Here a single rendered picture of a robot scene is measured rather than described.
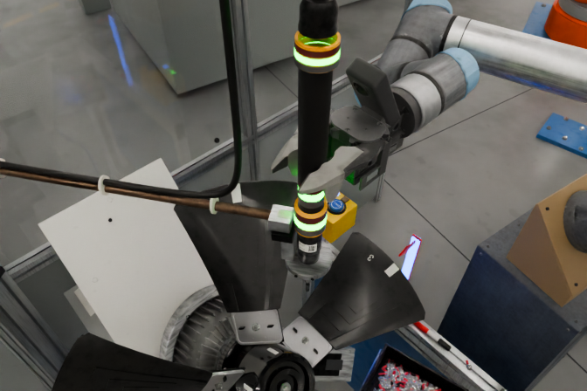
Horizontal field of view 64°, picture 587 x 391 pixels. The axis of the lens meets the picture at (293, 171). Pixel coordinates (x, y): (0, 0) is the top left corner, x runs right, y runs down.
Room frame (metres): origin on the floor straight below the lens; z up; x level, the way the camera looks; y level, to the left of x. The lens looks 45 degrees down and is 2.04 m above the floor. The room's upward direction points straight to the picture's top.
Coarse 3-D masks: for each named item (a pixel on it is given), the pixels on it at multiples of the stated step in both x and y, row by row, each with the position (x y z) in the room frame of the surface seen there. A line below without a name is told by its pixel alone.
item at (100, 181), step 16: (224, 0) 0.41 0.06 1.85; (224, 16) 0.41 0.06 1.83; (224, 32) 0.41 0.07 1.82; (224, 48) 0.41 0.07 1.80; (240, 128) 0.41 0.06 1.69; (240, 144) 0.41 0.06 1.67; (0, 160) 0.50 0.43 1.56; (240, 160) 0.41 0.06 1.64; (0, 176) 0.49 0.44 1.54; (64, 176) 0.47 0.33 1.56; (80, 176) 0.46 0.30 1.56; (160, 192) 0.44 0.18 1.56; (176, 192) 0.43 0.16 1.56; (192, 192) 0.43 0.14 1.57; (208, 192) 0.43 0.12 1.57; (224, 192) 0.42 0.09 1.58
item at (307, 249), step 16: (304, 0) 0.39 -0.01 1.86; (320, 0) 0.39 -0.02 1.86; (304, 16) 0.38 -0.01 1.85; (320, 16) 0.38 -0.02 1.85; (336, 16) 0.39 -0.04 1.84; (304, 32) 0.38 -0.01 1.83; (320, 32) 0.38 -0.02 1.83; (336, 32) 0.39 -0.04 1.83; (304, 240) 0.38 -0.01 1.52; (320, 240) 0.39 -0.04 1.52; (304, 256) 0.38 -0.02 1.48
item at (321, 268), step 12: (276, 204) 0.42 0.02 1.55; (276, 216) 0.40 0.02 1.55; (276, 228) 0.39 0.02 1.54; (288, 228) 0.39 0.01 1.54; (276, 240) 0.39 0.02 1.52; (288, 240) 0.38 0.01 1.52; (288, 252) 0.39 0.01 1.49; (324, 252) 0.40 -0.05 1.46; (288, 264) 0.38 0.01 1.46; (300, 264) 0.38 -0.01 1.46; (312, 264) 0.38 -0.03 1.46; (324, 264) 0.38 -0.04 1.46; (300, 276) 0.36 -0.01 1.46; (312, 276) 0.36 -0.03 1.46
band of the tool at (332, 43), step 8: (296, 32) 0.40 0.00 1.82; (296, 40) 0.39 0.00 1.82; (304, 40) 0.41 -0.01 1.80; (312, 40) 0.42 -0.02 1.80; (320, 40) 0.42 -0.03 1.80; (328, 40) 0.41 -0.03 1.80; (336, 40) 0.39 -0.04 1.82; (304, 48) 0.38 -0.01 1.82; (312, 48) 0.38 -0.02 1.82; (320, 48) 0.38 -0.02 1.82; (328, 48) 0.38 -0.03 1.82; (304, 56) 0.38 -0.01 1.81; (304, 64) 0.38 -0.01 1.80
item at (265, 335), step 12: (240, 312) 0.41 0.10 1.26; (252, 312) 0.41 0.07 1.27; (264, 312) 0.41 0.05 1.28; (276, 312) 0.40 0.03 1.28; (240, 324) 0.40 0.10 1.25; (252, 324) 0.40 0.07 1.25; (264, 324) 0.39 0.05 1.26; (276, 324) 0.39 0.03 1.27; (240, 336) 0.38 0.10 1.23; (252, 336) 0.38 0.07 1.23; (264, 336) 0.38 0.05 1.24; (276, 336) 0.37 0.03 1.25
